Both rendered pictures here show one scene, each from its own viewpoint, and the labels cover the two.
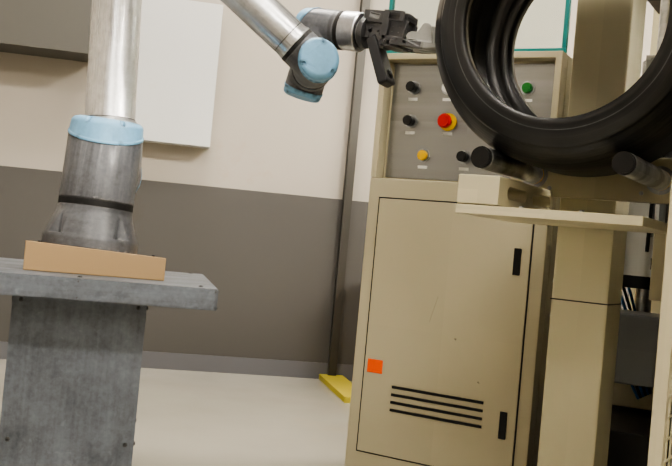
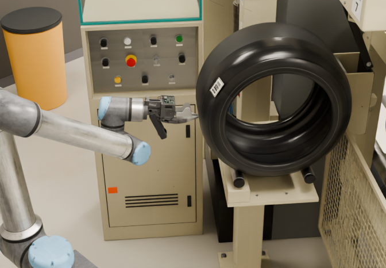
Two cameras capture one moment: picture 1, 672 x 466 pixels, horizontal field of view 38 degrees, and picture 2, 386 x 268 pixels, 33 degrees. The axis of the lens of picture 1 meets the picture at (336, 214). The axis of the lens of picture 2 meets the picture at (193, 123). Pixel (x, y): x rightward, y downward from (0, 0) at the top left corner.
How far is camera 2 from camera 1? 2.03 m
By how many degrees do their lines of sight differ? 46
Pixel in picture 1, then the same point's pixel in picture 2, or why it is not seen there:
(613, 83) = (265, 87)
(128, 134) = (72, 257)
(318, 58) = (142, 156)
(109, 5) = (8, 173)
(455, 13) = (219, 122)
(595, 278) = not seen: hidden behind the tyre
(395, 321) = (120, 168)
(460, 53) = (224, 141)
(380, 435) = (122, 218)
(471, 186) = (235, 196)
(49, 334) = not seen: outside the picture
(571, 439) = (251, 233)
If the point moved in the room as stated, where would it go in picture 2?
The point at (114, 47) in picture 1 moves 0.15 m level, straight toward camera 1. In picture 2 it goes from (19, 193) to (46, 211)
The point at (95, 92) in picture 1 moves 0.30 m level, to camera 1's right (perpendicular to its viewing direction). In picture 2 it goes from (15, 220) to (93, 189)
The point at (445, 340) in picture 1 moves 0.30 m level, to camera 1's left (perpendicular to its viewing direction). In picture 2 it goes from (152, 172) to (100, 192)
